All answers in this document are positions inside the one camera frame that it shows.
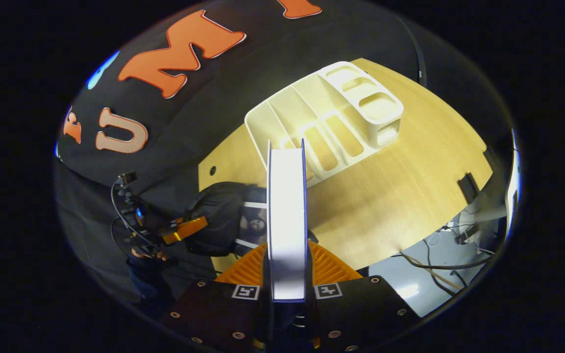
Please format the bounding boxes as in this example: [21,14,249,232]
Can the black table clamp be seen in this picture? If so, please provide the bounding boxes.
[458,172,480,198]

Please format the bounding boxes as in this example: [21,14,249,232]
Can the book with grey portrait cover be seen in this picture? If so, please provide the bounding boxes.
[235,200,268,249]

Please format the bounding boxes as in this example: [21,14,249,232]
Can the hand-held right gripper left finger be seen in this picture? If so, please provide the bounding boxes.
[162,243,268,352]

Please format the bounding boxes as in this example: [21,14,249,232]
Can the white bookshelf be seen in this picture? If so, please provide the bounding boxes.
[244,61,405,190]

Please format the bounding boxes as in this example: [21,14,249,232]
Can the black backdrop cloth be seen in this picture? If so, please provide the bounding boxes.
[54,0,509,304]

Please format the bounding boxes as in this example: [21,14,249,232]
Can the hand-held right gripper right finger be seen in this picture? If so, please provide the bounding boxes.
[307,240,421,352]

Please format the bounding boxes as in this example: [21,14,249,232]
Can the black floor cable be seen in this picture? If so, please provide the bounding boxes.
[399,251,495,272]

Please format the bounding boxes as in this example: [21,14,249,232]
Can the black schoolbag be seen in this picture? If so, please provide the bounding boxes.
[184,181,269,258]

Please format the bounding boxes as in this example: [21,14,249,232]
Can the blue book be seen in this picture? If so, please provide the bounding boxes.
[266,138,309,303]

